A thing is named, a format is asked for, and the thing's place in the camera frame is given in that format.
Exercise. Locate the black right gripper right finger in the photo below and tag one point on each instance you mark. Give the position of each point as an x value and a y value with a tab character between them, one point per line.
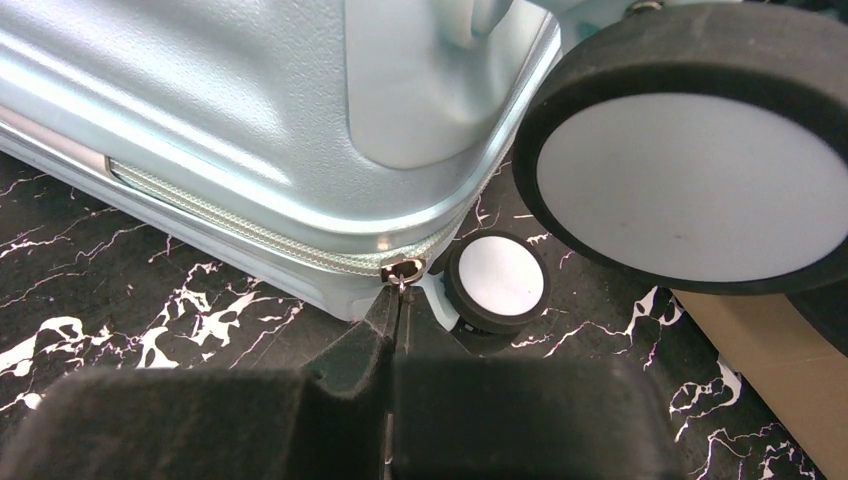
458	416

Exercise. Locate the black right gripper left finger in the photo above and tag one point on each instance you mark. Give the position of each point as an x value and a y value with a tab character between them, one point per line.
323	420

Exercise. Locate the light blue suitcase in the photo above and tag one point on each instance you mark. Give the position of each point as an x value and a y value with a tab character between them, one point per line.
307	143

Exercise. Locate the tan plastic toolbox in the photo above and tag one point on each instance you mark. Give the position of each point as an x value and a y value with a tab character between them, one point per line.
799	374

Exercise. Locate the black suitcase wheel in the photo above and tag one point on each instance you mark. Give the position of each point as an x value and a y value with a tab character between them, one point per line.
700	146
497	282

